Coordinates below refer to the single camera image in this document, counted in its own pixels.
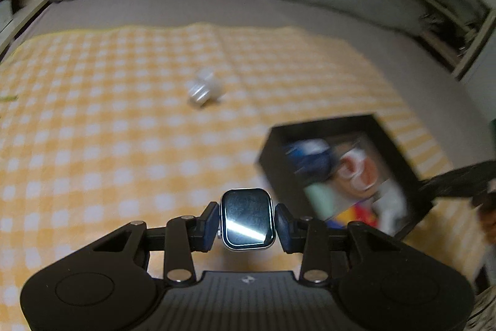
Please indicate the colourful small item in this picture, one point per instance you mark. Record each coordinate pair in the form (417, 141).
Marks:
(350, 215)

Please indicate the white plastic suction cup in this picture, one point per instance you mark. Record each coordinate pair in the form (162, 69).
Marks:
(204, 88)

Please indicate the white bedside shelf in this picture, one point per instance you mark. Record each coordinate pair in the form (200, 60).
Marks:
(445, 13)

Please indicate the black cardboard box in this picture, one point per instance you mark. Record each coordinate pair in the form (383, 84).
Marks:
(392, 149)

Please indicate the patterned cloth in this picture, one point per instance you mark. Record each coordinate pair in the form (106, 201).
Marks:
(482, 311)

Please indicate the yellow checked cloth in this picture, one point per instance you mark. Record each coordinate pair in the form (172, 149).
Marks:
(116, 121)

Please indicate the white plastic item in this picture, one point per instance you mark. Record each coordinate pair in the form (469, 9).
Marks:
(389, 209)

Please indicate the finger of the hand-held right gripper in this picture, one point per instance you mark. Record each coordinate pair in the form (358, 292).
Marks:
(461, 181)

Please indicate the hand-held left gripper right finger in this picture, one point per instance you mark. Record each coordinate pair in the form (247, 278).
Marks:
(283, 228)

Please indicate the silver smartwatch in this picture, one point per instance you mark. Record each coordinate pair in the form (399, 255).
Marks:
(246, 216)

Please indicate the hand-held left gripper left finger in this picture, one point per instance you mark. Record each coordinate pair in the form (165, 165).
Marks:
(209, 226)

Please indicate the dark blue white bottle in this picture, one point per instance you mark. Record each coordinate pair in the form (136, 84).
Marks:
(310, 160)

